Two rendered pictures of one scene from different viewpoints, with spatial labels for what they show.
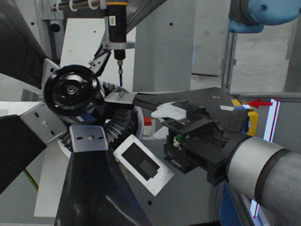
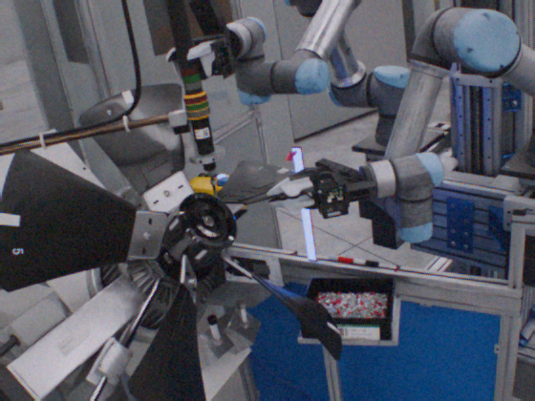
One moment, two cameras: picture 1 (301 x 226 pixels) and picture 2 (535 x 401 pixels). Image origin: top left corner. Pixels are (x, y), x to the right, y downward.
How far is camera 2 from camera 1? 0.90 m
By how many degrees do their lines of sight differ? 54
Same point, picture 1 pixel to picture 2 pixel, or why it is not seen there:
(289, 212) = (413, 182)
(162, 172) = (270, 263)
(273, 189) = (403, 178)
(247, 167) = (387, 177)
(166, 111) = (294, 187)
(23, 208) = not seen: outside the picture
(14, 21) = (70, 189)
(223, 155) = (370, 180)
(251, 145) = (377, 166)
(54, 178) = not seen: hidden behind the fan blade
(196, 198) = not seen: hidden behind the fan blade
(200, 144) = (352, 185)
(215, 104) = (273, 173)
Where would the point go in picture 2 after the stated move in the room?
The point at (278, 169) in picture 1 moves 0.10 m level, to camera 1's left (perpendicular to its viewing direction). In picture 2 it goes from (398, 167) to (386, 188)
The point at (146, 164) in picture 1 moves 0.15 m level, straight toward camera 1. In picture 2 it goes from (256, 265) to (321, 274)
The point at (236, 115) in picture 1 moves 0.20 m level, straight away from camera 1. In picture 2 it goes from (328, 163) to (267, 149)
